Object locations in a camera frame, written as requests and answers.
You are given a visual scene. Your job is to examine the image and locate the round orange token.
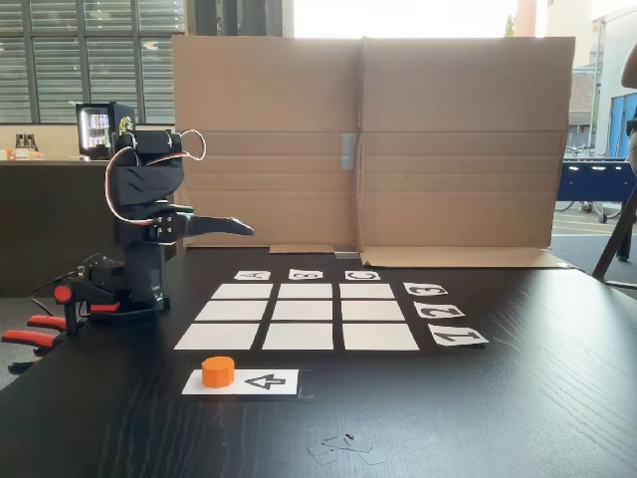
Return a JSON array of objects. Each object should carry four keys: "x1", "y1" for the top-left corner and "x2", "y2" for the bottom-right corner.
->
[{"x1": 201, "y1": 356, "x2": 235, "y2": 388}]

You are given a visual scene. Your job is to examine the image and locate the white nine-square grid sheet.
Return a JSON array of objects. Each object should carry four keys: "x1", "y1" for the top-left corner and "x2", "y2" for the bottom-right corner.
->
[{"x1": 172, "y1": 282, "x2": 422, "y2": 353}]

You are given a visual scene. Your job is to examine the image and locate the black mini fridge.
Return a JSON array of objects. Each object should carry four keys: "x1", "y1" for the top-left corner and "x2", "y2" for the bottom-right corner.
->
[{"x1": 75, "y1": 102, "x2": 136, "y2": 161}]

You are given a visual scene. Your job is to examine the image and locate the dark wooden counter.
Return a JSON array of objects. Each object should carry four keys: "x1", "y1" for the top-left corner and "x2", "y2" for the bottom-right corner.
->
[{"x1": 0, "y1": 158, "x2": 123, "y2": 300}]

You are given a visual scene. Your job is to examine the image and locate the black red clamp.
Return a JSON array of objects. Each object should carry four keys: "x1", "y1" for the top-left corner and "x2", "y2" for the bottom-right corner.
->
[
  {"x1": 0, "y1": 313, "x2": 69, "y2": 375},
  {"x1": 52, "y1": 281, "x2": 123, "y2": 338}
]

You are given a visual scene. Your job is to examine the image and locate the grey tape strip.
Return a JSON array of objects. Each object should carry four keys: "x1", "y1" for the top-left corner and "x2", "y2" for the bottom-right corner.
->
[{"x1": 340, "y1": 132, "x2": 358, "y2": 171}]

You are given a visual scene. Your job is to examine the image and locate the paper sheet with arrow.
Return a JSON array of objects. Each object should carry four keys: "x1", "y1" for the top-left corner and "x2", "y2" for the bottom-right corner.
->
[{"x1": 181, "y1": 367, "x2": 301, "y2": 397}]

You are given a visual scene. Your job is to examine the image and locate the paper sheet number 3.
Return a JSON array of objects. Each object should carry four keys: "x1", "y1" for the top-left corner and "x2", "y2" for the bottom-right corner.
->
[{"x1": 402, "y1": 282, "x2": 449, "y2": 298}]

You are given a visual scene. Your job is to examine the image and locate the paper sheet number 2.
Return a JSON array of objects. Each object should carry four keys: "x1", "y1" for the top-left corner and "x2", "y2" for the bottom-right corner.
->
[{"x1": 413, "y1": 301, "x2": 467, "y2": 320}]

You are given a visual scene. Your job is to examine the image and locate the brown cardboard screen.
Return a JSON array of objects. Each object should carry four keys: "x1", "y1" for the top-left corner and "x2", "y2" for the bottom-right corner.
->
[{"x1": 170, "y1": 34, "x2": 577, "y2": 270}]

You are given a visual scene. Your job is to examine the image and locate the crumpled clear tape scrap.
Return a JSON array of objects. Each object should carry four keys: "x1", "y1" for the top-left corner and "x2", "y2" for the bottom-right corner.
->
[{"x1": 306, "y1": 430, "x2": 389, "y2": 467}]

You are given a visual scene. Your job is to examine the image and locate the paper sheet number 1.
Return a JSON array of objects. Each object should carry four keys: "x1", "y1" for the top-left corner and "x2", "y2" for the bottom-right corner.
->
[{"x1": 427, "y1": 328, "x2": 491, "y2": 348}]

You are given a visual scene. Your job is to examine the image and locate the black slanted stand leg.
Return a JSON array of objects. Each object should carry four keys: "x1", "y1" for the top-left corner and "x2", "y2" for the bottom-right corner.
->
[{"x1": 590, "y1": 183, "x2": 637, "y2": 291}]

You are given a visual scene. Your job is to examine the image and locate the black power cable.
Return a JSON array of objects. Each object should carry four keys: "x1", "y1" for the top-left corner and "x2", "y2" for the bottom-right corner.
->
[{"x1": 29, "y1": 271, "x2": 85, "y2": 320}]

